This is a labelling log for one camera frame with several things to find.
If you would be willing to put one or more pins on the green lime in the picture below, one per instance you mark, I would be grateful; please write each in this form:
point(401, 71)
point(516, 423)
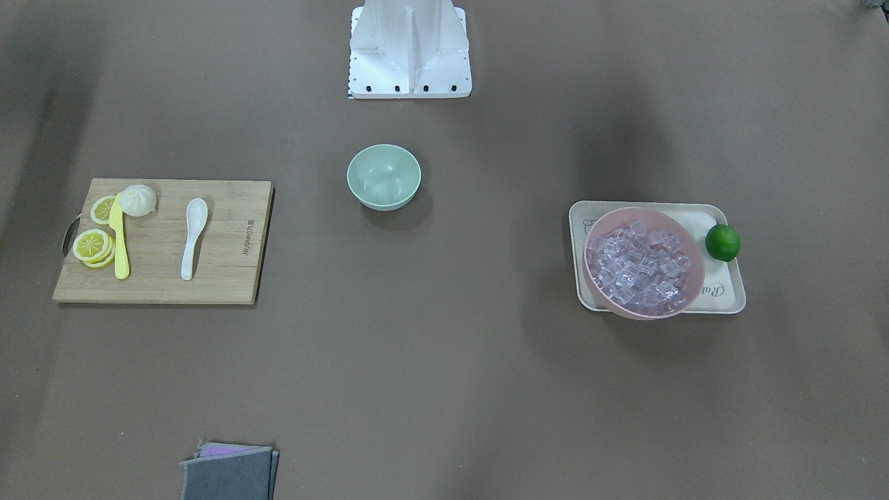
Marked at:
point(723, 243)

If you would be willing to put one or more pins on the grey folded cloth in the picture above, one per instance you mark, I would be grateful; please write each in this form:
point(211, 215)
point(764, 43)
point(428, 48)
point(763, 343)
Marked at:
point(246, 475)

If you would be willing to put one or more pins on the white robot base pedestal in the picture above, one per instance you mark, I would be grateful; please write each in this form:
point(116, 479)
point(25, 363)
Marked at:
point(409, 50)

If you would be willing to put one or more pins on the light green bowl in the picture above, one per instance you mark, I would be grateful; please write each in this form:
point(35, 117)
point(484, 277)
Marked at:
point(384, 177)

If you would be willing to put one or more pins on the purple folded cloth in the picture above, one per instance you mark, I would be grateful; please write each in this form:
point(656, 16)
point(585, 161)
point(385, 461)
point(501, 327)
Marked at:
point(208, 449)

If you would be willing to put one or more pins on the pink bowl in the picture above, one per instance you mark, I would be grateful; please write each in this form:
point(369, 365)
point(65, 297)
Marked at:
point(655, 220)

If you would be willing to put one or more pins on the white ceramic spoon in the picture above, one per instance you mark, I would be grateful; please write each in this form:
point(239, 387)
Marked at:
point(196, 218)

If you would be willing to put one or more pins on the white steamed bun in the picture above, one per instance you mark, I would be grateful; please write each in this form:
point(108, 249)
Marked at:
point(138, 200)

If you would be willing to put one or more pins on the pile of ice cubes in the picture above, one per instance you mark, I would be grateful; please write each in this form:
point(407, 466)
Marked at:
point(640, 269)

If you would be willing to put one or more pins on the back lemon slice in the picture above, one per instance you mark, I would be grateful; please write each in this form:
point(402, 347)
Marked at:
point(104, 260)

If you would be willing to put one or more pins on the yellow plastic knife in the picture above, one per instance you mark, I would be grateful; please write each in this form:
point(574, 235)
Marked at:
point(116, 222)

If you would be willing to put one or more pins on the bamboo cutting board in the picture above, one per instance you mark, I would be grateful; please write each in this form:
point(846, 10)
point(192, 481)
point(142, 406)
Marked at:
point(229, 252)

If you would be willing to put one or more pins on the beige rectangular tray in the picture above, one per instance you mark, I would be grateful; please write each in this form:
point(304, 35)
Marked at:
point(723, 291)

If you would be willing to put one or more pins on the lemon slice near bun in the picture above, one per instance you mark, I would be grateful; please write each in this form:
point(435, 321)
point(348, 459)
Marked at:
point(101, 210)

